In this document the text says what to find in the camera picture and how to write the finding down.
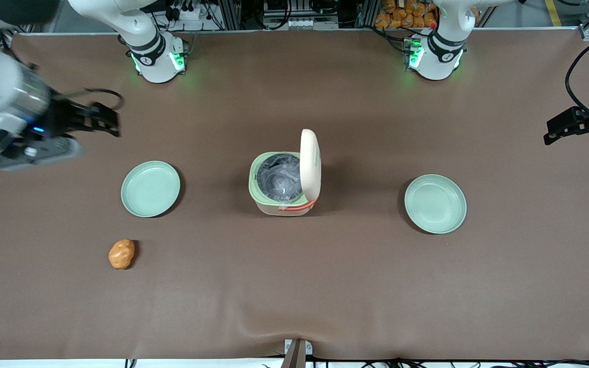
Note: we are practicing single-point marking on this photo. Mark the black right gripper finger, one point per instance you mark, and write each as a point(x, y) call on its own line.
point(105, 112)
point(106, 130)

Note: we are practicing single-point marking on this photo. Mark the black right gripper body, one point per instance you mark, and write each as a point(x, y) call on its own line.
point(62, 117)

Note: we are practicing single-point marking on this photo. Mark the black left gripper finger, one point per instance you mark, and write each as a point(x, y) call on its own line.
point(568, 120)
point(570, 135)

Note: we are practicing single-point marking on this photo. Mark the bag of orange items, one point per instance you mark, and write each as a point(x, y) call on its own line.
point(404, 13)

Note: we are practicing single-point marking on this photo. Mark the white terminal block strip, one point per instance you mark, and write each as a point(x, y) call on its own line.
point(299, 23)

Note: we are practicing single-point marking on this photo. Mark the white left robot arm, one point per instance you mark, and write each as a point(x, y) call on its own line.
point(443, 46)

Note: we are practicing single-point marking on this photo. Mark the orange-brown toy potato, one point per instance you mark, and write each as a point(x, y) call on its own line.
point(121, 254)

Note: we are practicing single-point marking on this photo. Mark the teal round plate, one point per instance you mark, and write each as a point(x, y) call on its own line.
point(150, 189)
point(435, 204)

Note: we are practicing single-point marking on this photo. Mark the grey metal table bracket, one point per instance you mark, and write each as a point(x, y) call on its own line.
point(298, 352)

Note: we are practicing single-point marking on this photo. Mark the white power strip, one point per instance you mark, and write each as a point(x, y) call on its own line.
point(189, 10)

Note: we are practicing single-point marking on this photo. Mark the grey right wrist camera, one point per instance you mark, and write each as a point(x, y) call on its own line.
point(36, 152)

